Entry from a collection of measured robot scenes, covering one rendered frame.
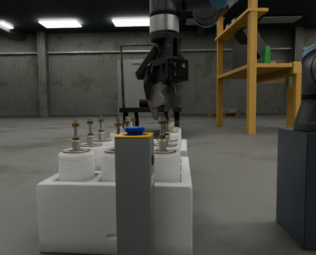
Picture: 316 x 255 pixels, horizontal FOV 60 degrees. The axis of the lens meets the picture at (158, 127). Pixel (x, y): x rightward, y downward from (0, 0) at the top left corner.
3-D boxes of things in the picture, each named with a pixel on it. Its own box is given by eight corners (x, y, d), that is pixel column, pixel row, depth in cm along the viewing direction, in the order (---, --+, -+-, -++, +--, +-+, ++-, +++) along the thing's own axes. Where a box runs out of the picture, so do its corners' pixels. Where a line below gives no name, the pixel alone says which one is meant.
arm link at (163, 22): (143, 19, 70) (168, 25, 75) (144, 38, 70) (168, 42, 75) (161, 11, 64) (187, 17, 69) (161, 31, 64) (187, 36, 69)
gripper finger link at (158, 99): (158, 119, 66) (162, 81, 66) (144, 118, 70) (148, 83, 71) (168, 120, 68) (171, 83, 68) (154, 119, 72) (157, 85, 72)
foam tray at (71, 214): (188, 202, 106) (188, 156, 104) (192, 258, 67) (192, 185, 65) (89, 200, 109) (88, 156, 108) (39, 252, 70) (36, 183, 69)
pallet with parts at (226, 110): (234, 115, 1016) (234, 107, 1013) (240, 116, 941) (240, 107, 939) (205, 116, 1019) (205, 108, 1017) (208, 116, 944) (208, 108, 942)
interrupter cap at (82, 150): (55, 153, 74) (55, 150, 74) (76, 149, 80) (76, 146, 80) (76, 155, 70) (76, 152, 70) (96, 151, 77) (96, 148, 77)
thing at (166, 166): (145, 211, 79) (144, 149, 78) (178, 210, 80) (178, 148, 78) (145, 225, 70) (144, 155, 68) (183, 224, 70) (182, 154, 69)
